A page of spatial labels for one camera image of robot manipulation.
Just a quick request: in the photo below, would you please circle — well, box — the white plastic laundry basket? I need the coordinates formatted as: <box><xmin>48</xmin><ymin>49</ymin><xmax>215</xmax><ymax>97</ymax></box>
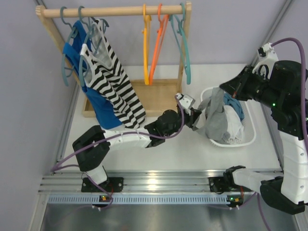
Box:
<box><xmin>199</xmin><ymin>88</ymin><xmax>256</xmax><ymax>148</ymax></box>

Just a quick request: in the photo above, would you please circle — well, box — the yellow plastic hanger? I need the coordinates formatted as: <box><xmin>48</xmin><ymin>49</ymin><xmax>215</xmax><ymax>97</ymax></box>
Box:
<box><xmin>142</xmin><ymin>4</ymin><xmax>152</xmax><ymax>85</ymax></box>

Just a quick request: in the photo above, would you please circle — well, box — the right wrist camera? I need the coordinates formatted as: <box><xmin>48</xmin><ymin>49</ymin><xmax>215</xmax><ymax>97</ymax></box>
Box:
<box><xmin>257</xmin><ymin>42</ymin><xmax>275</xmax><ymax>58</ymax></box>

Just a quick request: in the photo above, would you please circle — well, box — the aluminium mounting rail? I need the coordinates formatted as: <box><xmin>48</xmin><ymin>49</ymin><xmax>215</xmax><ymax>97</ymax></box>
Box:
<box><xmin>38</xmin><ymin>169</ymin><xmax>284</xmax><ymax>194</ymax></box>

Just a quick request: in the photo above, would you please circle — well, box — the grey-blue hanger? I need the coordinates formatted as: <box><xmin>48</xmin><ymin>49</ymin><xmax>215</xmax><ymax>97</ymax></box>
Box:
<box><xmin>60</xmin><ymin>6</ymin><xmax>77</xmax><ymax>87</ymax></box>
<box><xmin>78</xmin><ymin>6</ymin><xmax>109</xmax><ymax>87</ymax></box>

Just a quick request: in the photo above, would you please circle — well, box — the orange plastic hanger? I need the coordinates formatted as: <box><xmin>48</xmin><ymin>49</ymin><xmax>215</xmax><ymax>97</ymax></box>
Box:
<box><xmin>149</xmin><ymin>3</ymin><xmax>169</xmax><ymax>85</ymax></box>

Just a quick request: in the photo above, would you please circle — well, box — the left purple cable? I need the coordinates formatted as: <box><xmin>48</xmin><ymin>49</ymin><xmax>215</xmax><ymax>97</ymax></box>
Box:
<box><xmin>50</xmin><ymin>95</ymin><xmax>186</xmax><ymax>210</ymax></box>

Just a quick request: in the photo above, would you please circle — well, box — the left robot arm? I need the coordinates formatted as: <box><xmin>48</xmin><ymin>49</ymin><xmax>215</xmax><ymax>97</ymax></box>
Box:
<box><xmin>72</xmin><ymin>108</ymin><xmax>201</xmax><ymax>193</ymax></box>

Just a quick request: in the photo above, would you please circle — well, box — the black white striped tank top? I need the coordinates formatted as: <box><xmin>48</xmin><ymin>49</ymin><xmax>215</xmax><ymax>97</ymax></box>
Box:
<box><xmin>80</xmin><ymin>20</ymin><xmax>146</xmax><ymax>129</ymax></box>

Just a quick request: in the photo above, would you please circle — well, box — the slotted grey cable duct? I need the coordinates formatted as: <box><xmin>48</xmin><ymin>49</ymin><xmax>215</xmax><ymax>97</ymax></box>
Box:
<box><xmin>48</xmin><ymin>194</ymin><xmax>244</xmax><ymax>205</ymax></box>

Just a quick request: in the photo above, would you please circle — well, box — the blue tank top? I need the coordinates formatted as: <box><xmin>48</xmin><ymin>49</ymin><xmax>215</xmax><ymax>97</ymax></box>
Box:
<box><xmin>64</xmin><ymin>21</ymin><xmax>123</xmax><ymax>129</ymax></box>

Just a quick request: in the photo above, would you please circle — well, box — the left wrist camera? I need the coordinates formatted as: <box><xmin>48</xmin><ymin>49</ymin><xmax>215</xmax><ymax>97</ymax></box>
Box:
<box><xmin>175</xmin><ymin>93</ymin><xmax>195</xmax><ymax>113</ymax></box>

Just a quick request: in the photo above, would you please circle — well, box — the aluminium corner post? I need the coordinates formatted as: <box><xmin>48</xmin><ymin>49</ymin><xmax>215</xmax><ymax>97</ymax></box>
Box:
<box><xmin>248</xmin><ymin>0</ymin><xmax>295</xmax><ymax>65</ymax></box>

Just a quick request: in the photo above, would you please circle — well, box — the grey-blue hanger far left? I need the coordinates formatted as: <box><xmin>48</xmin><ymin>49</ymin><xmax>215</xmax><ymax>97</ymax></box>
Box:
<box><xmin>60</xmin><ymin>6</ymin><xmax>77</xmax><ymax>87</ymax></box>

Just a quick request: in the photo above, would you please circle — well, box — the white garment in basket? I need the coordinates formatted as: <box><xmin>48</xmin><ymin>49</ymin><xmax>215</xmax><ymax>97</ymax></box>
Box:
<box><xmin>222</xmin><ymin>105</ymin><xmax>244</xmax><ymax>144</ymax></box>

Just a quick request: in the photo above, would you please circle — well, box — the wooden clothes rack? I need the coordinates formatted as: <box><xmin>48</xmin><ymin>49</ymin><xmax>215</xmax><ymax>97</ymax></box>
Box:
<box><xmin>35</xmin><ymin>2</ymin><xmax>192</xmax><ymax>117</ymax></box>

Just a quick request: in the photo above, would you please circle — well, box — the teal plastic hanger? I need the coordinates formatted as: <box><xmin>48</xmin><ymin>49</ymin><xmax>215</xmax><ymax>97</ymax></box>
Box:
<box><xmin>169</xmin><ymin>2</ymin><xmax>192</xmax><ymax>87</ymax></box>

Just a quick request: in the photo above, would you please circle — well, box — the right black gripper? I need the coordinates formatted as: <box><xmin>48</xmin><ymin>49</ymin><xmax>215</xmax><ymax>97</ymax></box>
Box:
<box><xmin>219</xmin><ymin>64</ymin><xmax>282</xmax><ymax>108</ymax></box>

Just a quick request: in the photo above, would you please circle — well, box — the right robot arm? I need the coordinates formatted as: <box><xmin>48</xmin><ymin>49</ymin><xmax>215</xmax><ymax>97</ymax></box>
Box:
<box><xmin>219</xmin><ymin>60</ymin><xmax>308</xmax><ymax>215</ymax></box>

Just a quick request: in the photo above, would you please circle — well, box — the teal-blue garment in basket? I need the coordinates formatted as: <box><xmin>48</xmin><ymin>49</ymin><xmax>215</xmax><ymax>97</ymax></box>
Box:
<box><xmin>223</xmin><ymin>93</ymin><xmax>244</xmax><ymax>121</ymax></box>

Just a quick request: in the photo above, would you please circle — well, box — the grey tank top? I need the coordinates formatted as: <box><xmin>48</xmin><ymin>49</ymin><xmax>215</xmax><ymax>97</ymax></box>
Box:
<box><xmin>196</xmin><ymin>87</ymin><xmax>228</xmax><ymax>141</ymax></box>

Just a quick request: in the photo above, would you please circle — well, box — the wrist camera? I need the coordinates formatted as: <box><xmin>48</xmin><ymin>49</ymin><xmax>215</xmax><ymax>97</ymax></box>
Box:
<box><xmin>175</xmin><ymin>93</ymin><xmax>195</xmax><ymax>113</ymax></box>
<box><xmin>257</xmin><ymin>42</ymin><xmax>275</xmax><ymax>58</ymax></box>

